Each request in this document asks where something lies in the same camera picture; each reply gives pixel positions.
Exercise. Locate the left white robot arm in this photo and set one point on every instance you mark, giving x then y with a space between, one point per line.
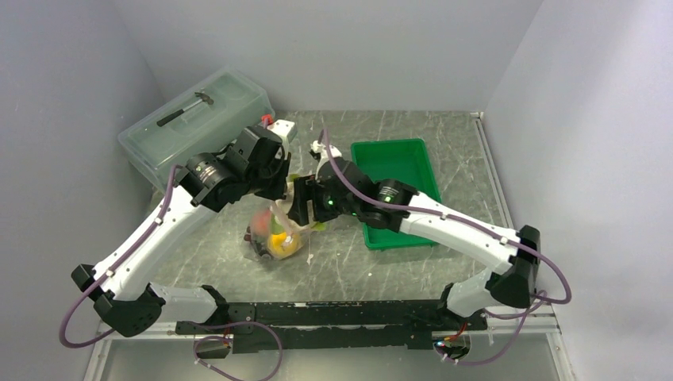
121 287

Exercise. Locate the black handled hammer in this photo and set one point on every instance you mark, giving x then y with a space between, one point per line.
200 98

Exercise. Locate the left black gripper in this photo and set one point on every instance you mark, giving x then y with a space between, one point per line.
282 160

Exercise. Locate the clear zip top bag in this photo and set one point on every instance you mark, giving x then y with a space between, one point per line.
257 250

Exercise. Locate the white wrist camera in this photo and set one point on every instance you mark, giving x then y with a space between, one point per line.
286 130
320 152

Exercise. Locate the white cauliflower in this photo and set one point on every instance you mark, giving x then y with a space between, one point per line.
296 204

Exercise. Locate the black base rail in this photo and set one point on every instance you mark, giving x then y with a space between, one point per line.
412 324

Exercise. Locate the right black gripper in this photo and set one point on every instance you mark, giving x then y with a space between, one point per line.
308 188

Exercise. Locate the green plastic tray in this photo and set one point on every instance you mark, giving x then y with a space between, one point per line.
404 160

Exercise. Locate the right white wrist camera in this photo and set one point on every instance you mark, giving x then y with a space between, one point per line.
320 152

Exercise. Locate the clear plastic storage box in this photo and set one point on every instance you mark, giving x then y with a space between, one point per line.
238 103

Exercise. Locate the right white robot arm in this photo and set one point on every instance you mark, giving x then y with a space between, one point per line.
508 255

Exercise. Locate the orange fruit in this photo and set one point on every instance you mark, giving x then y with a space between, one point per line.
283 245

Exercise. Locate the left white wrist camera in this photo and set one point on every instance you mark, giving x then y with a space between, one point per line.
286 130

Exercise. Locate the pink peach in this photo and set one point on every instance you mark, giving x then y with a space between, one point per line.
260 225

